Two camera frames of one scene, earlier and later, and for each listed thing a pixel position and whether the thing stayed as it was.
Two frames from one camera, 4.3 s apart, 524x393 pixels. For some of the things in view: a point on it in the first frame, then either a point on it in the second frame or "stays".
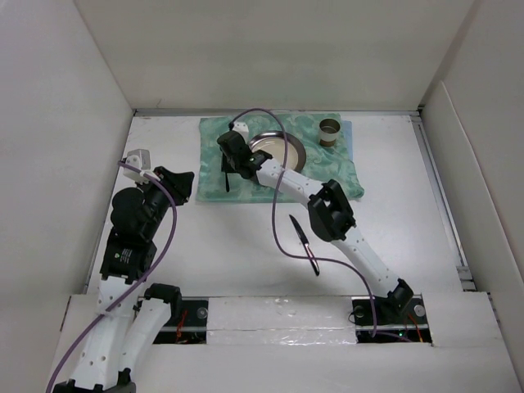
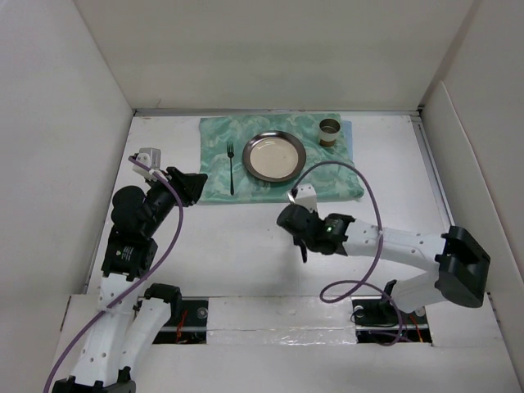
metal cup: [328, 128] stays
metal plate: [273, 142] stays
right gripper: [226, 165] → [298, 240]
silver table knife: [303, 237] → [302, 246]
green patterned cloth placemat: [322, 163] stays
